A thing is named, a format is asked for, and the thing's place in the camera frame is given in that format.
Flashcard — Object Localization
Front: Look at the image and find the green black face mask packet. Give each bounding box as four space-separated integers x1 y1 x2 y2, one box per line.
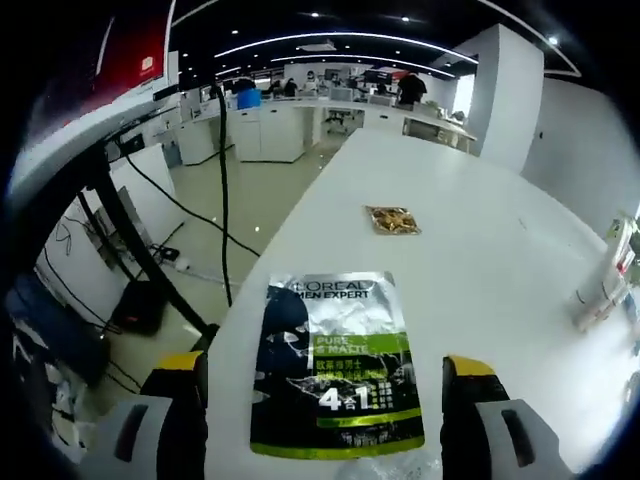
249 270 427 457

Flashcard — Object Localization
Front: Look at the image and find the white power strip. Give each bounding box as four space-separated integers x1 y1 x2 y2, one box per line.
149 243 191 271

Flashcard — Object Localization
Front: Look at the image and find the thick black desk cable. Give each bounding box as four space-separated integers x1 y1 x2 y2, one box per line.
209 82 236 309

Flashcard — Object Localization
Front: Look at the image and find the grey office chair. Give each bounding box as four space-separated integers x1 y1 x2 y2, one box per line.
322 107 351 136

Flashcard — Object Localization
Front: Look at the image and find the small skincare bottle red square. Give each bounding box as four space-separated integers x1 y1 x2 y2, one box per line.
572 212 640 332

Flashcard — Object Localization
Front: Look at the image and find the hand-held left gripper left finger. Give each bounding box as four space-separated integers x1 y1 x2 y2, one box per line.
93 351 211 480

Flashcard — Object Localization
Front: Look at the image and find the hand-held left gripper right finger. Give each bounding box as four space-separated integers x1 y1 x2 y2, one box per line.
438 353 577 480

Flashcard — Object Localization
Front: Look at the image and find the thin black floor cable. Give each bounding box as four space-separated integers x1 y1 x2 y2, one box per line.
122 149 262 259

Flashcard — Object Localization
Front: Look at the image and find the red screen monitor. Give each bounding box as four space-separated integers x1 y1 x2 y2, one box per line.
82 12 171 104

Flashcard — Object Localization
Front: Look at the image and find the white office desk row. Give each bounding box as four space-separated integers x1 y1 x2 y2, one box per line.
177 92 479 166

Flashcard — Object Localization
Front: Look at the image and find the gold foil sachet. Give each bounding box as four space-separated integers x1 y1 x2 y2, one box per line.
363 203 423 237

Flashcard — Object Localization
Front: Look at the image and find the black box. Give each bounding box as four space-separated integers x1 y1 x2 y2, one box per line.
112 279 167 335

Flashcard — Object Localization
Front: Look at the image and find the clear plastic wrap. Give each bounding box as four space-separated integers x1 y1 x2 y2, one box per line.
337 449 444 480

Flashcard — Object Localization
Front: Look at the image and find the white standing desk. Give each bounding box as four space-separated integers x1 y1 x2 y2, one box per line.
7 82 221 351

